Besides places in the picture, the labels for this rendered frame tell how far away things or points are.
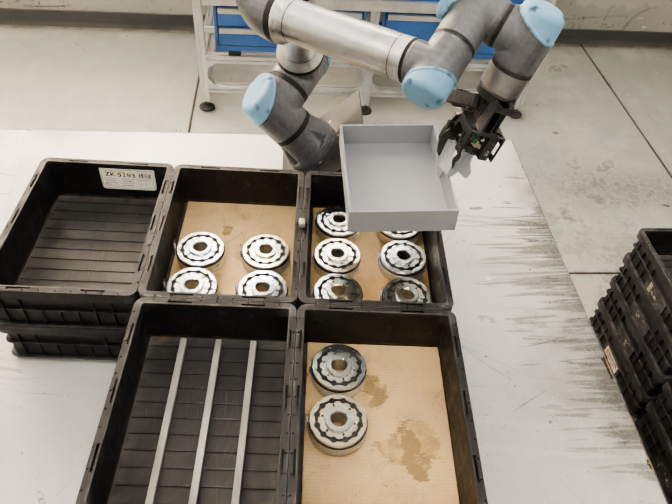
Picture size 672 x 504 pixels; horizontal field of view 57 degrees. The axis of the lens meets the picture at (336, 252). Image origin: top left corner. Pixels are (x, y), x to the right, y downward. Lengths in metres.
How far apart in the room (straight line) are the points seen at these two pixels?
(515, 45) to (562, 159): 2.30
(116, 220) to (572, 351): 1.09
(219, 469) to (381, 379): 0.34
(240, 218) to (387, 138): 0.40
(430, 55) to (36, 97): 2.85
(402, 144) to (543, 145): 2.11
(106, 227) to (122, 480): 0.61
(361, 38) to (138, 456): 0.79
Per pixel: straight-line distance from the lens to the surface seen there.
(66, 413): 1.37
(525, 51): 1.08
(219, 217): 1.48
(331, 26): 1.11
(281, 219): 1.47
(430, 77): 1.00
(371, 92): 3.31
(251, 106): 1.56
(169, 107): 3.41
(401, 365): 1.22
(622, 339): 2.20
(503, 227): 1.75
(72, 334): 1.35
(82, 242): 1.48
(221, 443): 1.13
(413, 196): 1.22
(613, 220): 3.09
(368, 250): 1.41
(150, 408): 1.18
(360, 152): 1.32
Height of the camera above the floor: 1.83
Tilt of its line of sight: 46 degrees down
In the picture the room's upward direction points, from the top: 5 degrees clockwise
